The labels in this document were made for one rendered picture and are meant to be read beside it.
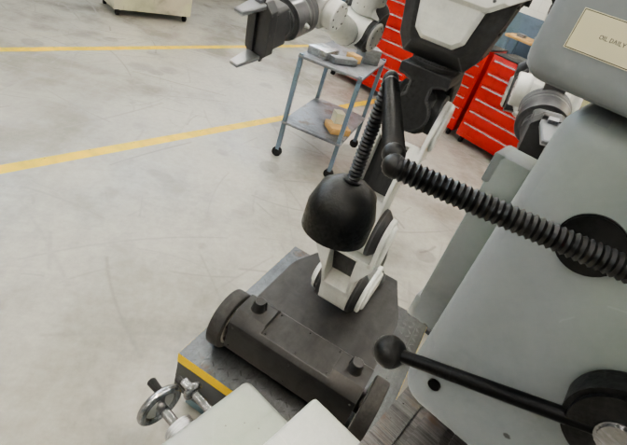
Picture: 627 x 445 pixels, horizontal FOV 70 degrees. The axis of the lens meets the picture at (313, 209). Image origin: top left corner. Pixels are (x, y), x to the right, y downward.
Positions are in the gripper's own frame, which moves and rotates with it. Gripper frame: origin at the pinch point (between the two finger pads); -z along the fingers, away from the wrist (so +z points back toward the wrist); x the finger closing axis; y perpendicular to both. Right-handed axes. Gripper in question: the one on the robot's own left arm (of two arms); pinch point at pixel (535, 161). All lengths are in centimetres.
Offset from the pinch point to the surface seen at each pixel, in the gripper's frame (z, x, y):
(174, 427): -42, -67, -48
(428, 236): 175, -196, -13
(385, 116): -41, 26, -16
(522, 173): -31.0, 18.1, -5.3
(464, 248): -33.0, 9.1, -7.3
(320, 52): 221, -104, -129
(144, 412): -43, -66, -56
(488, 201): -48, 27, -9
